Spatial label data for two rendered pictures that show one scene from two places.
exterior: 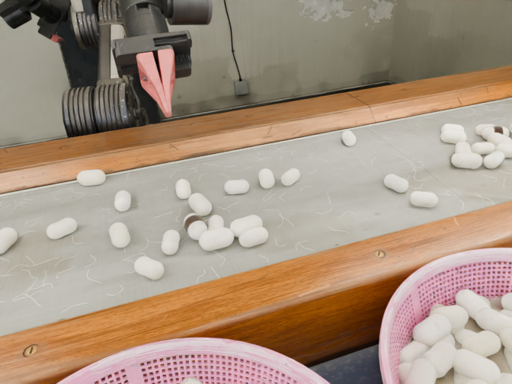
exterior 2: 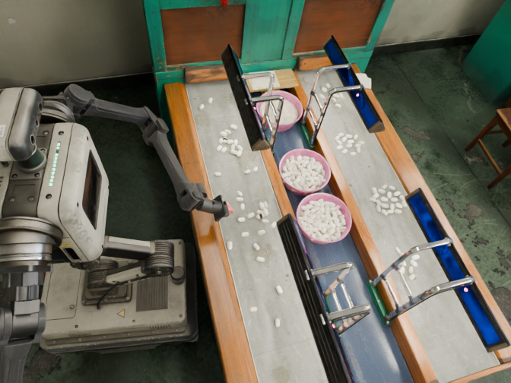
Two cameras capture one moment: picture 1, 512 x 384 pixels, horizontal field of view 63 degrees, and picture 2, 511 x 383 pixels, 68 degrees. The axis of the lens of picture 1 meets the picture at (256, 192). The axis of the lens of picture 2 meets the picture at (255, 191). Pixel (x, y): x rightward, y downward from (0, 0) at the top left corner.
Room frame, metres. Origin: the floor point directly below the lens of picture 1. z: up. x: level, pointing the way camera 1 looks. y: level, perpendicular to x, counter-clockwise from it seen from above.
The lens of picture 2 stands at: (0.55, 0.92, 2.32)
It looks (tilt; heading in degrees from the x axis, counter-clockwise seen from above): 58 degrees down; 262
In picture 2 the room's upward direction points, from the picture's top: 11 degrees clockwise
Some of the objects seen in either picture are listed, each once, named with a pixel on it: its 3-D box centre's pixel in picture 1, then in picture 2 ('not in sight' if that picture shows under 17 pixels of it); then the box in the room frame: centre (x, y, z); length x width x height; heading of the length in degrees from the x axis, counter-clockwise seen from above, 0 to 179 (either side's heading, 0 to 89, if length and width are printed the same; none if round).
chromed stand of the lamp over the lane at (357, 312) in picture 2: not in sight; (323, 307); (0.15, 0.52, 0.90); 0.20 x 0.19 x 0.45; 107
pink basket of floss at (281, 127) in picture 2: not in sight; (278, 112); (0.29, -0.63, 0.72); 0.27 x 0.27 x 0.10
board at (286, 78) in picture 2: not in sight; (268, 80); (0.35, -0.84, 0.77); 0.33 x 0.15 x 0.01; 17
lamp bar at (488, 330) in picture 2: not in sight; (455, 261); (-0.31, 0.38, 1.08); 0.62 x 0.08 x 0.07; 107
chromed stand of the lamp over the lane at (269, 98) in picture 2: not in sight; (256, 118); (0.43, -0.41, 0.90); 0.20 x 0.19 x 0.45; 107
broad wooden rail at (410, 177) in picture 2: not in sight; (404, 188); (-0.41, -0.21, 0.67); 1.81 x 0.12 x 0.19; 107
